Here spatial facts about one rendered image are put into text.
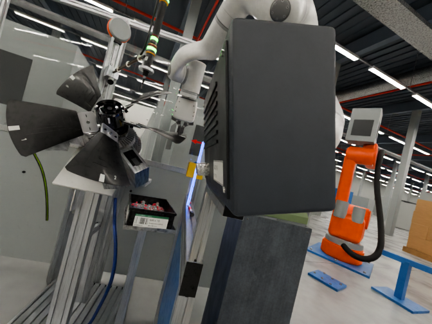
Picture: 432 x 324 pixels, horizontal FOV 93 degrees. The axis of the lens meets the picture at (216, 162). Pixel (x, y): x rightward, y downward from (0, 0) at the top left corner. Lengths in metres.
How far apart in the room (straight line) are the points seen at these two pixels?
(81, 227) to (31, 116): 0.55
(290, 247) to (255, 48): 0.84
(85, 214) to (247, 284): 0.83
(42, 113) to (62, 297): 0.89
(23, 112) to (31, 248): 1.31
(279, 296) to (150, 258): 1.19
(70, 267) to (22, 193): 0.93
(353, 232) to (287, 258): 3.40
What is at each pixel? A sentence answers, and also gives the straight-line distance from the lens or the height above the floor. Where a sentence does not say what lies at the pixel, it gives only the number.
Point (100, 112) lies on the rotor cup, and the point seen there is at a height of 1.19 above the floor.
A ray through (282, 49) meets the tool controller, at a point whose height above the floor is 1.21.
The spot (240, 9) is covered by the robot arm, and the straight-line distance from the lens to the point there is 0.81.
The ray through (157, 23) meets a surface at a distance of 1.19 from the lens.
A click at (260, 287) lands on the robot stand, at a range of 0.99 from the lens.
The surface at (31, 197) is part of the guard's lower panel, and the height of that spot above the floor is 0.52.
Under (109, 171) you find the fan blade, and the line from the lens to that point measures 0.88.
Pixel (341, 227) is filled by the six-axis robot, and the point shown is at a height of 0.58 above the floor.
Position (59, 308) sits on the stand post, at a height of 0.21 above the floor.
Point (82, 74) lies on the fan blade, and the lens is 1.30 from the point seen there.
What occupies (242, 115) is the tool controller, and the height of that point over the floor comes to 1.14.
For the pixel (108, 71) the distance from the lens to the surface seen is 1.66.
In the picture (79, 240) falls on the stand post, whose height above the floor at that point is 0.56.
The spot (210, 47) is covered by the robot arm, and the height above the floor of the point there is 1.51.
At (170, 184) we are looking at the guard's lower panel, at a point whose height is 0.84.
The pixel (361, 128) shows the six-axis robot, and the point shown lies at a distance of 4.57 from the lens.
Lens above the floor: 1.09
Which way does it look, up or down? 1 degrees up
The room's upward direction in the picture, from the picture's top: 14 degrees clockwise
